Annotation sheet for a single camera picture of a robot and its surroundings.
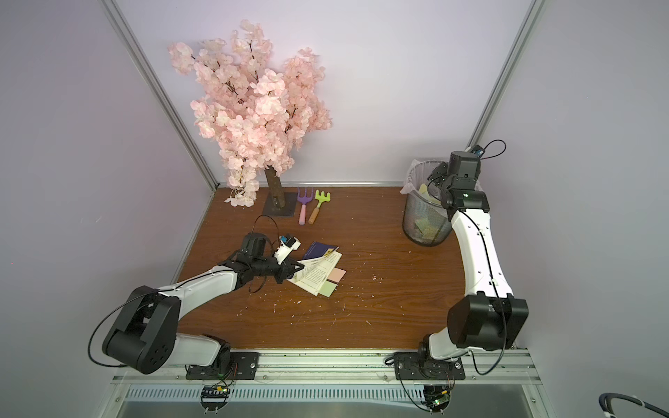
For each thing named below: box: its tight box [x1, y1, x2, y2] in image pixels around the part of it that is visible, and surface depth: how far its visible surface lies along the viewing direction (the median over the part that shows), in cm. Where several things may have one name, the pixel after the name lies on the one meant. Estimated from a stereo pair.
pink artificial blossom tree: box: [168, 20, 332, 209], surface depth 76 cm
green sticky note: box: [317, 280, 338, 298], surface depth 89 cm
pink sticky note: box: [327, 267, 347, 284], surface depth 92 cm
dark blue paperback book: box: [285, 241, 343, 297], surface depth 92 cm
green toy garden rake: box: [308, 188, 332, 225], surface depth 116 cm
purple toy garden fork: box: [297, 187, 314, 226], surface depth 116 cm
